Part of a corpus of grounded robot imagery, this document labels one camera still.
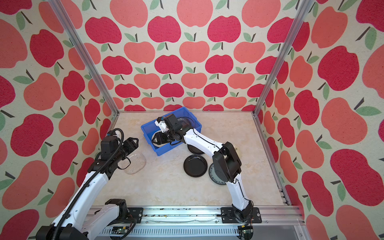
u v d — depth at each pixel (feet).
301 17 2.36
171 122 2.26
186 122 3.68
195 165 2.98
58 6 2.27
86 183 1.58
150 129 3.30
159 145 3.16
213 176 2.85
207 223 2.41
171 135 2.22
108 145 1.92
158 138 2.46
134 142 2.46
